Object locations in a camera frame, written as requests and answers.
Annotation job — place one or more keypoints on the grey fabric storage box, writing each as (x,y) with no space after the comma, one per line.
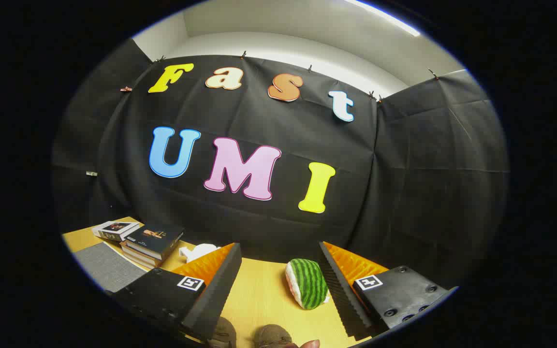
(109,266)

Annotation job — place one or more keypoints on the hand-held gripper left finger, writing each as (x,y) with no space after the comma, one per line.
(220,290)

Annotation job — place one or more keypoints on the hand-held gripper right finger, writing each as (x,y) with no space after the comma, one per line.
(344,290)

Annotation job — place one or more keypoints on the white plush toy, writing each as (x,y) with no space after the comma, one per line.
(198,251)

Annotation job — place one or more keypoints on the watermelon slice plush toy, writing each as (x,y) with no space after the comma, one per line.
(307,285)

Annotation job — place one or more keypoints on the dark navy hardcover book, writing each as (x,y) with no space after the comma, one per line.
(155,238)

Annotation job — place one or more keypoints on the white boxed book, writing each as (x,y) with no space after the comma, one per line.
(114,229)

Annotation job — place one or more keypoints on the brown suede shoe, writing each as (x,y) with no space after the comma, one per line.
(271,336)
(223,333)

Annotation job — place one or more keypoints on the black backdrop cloth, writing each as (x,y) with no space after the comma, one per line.
(283,121)

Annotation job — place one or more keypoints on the brown book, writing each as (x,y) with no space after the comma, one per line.
(136,261)
(133,253)

